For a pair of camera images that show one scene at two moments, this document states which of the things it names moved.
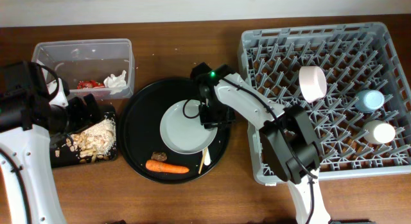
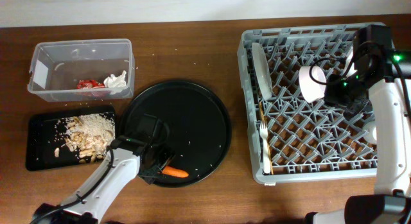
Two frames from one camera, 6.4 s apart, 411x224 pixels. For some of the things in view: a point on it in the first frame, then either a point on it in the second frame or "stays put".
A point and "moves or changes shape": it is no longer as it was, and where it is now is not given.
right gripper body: x=215 y=112 to x=345 y=93
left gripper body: x=78 y=117 to x=162 y=155
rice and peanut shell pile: x=97 y=141 stays put
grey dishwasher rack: x=352 y=58 stays put
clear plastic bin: x=96 y=69 stays put
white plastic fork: x=207 y=156 moves or changes shape
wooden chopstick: x=203 y=155 moves or changes shape
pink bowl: x=313 y=82 stays put
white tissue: x=113 y=81 stays put
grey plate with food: x=181 y=128 to x=262 y=71
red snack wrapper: x=92 y=84 stays put
